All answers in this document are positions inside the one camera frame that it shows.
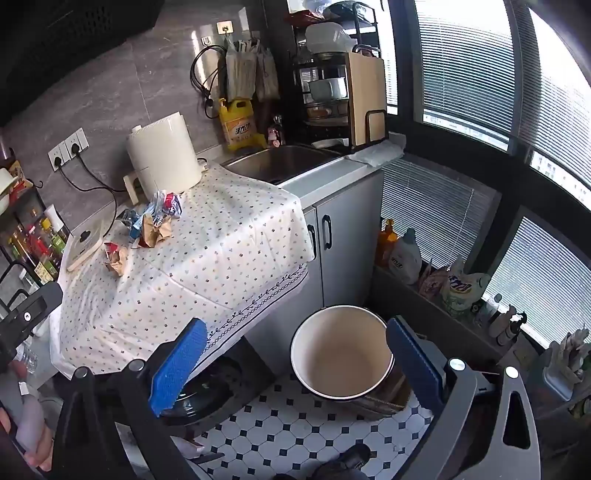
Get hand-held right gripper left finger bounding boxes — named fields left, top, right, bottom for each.
left=55, top=318, right=208, bottom=480

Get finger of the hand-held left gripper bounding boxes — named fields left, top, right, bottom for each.
left=0, top=281, right=64, bottom=344

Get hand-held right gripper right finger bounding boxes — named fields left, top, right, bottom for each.
left=385, top=316, right=543, bottom=480

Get cream round bin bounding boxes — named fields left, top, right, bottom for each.
left=290, top=305, right=397, bottom=401

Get brown red wrapper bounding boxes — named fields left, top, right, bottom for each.
left=102, top=241, right=130, bottom=278

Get brown paper wrapper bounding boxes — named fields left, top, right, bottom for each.
left=140, top=215, right=175, bottom=249

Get blue red white wrapper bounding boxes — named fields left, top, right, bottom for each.
left=147, top=189, right=183, bottom=222

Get person's left hand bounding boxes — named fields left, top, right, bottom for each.
left=23, top=427, right=56, bottom=472

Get black spice rack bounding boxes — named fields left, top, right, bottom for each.
left=0, top=185, right=70, bottom=305

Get washing machine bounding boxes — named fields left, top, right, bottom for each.
left=106, top=318, right=296, bottom=444

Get cardboard box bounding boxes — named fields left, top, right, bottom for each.
left=351, top=364, right=411, bottom=418

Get row of spice bottles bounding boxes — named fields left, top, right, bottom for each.
left=2, top=217, right=70, bottom=282

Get pink refill pouch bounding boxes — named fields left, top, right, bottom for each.
left=418, top=263, right=451, bottom=303

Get white green refill pouch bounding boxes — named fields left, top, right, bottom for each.
left=441, top=258, right=491, bottom=319

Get small pump bottles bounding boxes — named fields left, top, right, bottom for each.
left=487, top=295, right=527, bottom=347

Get white blue cap detergent bottle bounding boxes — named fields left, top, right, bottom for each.
left=390, top=228, right=423, bottom=284

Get dotted white tablecloth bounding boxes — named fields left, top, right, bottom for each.
left=48, top=165, right=315, bottom=377

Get cream bowl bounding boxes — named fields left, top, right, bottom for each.
left=0, top=167, right=19, bottom=213

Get blue packet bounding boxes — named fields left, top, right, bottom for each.
left=122, top=208, right=155, bottom=238

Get black shoe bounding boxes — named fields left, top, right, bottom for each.
left=314, top=443, right=372, bottom=480

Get orange bottle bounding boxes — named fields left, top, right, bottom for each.
left=376, top=219, right=399, bottom=268

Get grey base cabinet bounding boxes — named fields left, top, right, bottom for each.
left=300, top=171, right=386, bottom=319

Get grey window blind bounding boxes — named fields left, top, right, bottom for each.
left=381, top=159, right=497, bottom=271
left=482, top=217, right=591, bottom=342
left=413, top=0, right=522, bottom=148
left=512, top=0, right=591, bottom=199

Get white gloves in holder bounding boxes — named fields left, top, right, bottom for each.
left=545, top=325, right=591, bottom=402

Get cream round kitchen appliance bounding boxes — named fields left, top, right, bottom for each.
left=122, top=112, right=204, bottom=206

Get white dish cloth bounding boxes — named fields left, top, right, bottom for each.
left=346, top=138, right=407, bottom=166

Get steel sink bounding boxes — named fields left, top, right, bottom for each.
left=221, top=144, right=345, bottom=185

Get yellow detergent bottle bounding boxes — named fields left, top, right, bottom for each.
left=218, top=98, right=267, bottom=151

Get small pink label bottle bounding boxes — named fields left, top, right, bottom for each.
left=268, top=115, right=287, bottom=147

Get wooden cutting board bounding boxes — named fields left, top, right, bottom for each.
left=347, top=51, right=389, bottom=144

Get black dish rack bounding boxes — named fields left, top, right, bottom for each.
left=290, top=4, right=389, bottom=155

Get hanging clear plastic bag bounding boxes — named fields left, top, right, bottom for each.
left=225, top=37, right=258, bottom=103
left=255, top=41, right=280, bottom=103

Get black power cable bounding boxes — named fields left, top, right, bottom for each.
left=56, top=159, right=116, bottom=193
left=74, top=148, right=120, bottom=234

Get white wall socket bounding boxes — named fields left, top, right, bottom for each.
left=65, top=128, right=89, bottom=155
left=48, top=141, right=70, bottom=171

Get black wall cabinet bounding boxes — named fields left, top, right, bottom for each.
left=0, top=0, right=167, bottom=125

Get coiled black cable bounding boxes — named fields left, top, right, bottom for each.
left=191, top=45, right=227, bottom=118

